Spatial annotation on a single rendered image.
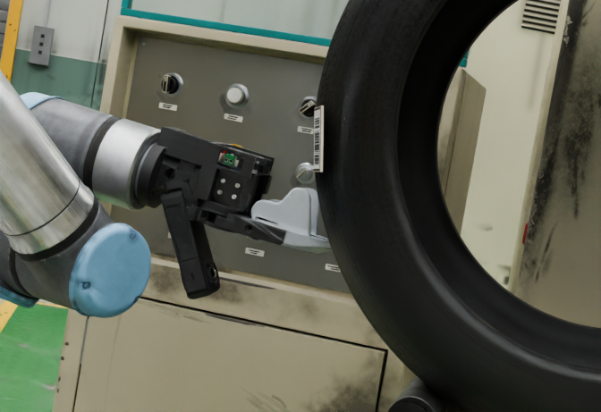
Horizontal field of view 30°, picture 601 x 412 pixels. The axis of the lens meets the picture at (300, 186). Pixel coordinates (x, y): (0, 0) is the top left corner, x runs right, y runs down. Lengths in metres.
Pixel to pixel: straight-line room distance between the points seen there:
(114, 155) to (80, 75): 8.80
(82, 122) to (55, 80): 8.79
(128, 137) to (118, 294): 0.18
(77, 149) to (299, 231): 0.24
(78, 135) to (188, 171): 0.12
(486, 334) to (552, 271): 0.38
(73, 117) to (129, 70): 0.64
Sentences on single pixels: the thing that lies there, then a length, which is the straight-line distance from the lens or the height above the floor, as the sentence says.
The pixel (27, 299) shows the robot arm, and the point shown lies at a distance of 1.19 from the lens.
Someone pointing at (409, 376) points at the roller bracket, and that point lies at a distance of 1.37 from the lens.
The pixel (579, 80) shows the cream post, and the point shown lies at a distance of 1.36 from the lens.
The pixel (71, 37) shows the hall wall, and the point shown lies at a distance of 9.97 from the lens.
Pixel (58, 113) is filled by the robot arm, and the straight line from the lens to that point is 1.20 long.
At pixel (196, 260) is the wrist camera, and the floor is 0.99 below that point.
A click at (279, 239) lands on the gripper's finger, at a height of 1.03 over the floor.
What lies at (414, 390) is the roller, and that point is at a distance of 1.06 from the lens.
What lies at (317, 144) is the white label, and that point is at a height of 1.13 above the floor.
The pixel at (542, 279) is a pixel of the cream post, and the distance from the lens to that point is 1.37.
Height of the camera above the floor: 1.14
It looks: 3 degrees down
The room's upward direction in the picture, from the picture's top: 10 degrees clockwise
